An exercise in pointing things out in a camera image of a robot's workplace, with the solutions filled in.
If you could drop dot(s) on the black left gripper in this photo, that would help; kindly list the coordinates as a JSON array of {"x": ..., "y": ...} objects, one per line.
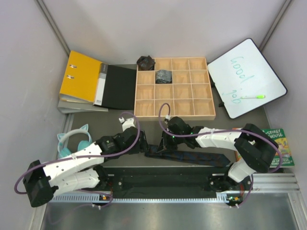
[{"x": 141, "y": 146}]

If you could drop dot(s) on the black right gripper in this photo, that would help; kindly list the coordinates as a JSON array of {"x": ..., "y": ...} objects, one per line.
[{"x": 165, "y": 143}]

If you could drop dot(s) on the brown blue striped tie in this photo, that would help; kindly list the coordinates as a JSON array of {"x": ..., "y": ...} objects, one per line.
[{"x": 198, "y": 158}]

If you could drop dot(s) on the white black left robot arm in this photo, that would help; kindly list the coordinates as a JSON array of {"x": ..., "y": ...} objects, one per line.
[{"x": 82, "y": 169}]

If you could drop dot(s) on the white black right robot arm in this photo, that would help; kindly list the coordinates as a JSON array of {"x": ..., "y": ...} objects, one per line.
[{"x": 257, "y": 150}]

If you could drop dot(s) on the black folder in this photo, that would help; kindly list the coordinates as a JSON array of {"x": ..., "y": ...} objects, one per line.
[{"x": 115, "y": 87}]

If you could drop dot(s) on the teal cat ear headphones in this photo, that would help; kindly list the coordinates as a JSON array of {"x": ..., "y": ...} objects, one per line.
[{"x": 74, "y": 140}]

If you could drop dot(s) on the wooden compartment tray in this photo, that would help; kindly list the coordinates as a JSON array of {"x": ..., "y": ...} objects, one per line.
[{"x": 188, "y": 96}]

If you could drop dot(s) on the rolled grey tie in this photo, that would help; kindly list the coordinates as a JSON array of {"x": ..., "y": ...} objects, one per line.
[{"x": 163, "y": 77}]

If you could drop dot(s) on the grey folder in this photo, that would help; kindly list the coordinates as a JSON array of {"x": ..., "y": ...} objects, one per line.
[{"x": 73, "y": 107}]

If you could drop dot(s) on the orange treehouse book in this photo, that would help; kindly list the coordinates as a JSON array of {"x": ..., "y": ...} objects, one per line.
[{"x": 237, "y": 155}]

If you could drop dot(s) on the rolled dark brown tie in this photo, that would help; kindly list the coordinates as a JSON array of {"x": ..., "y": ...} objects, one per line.
[{"x": 145, "y": 63}]

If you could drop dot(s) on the green marker pen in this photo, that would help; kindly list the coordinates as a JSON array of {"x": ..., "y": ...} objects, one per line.
[{"x": 254, "y": 97}]

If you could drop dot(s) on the white whiteboard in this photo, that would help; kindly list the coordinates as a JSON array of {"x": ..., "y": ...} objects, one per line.
[{"x": 244, "y": 71}]

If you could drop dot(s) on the green treehouse book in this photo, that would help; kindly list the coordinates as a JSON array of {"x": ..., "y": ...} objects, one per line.
[{"x": 278, "y": 135}]

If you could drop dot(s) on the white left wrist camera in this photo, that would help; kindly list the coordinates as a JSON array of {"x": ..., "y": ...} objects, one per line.
[{"x": 127, "y": 123}]

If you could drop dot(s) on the grey slotted cable duct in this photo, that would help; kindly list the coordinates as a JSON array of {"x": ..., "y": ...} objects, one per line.
[{"x": 96, "y": 198}]

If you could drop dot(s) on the yellow ring binder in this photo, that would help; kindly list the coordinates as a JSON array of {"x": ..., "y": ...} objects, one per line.
[{"x": 80, "y": 79}]

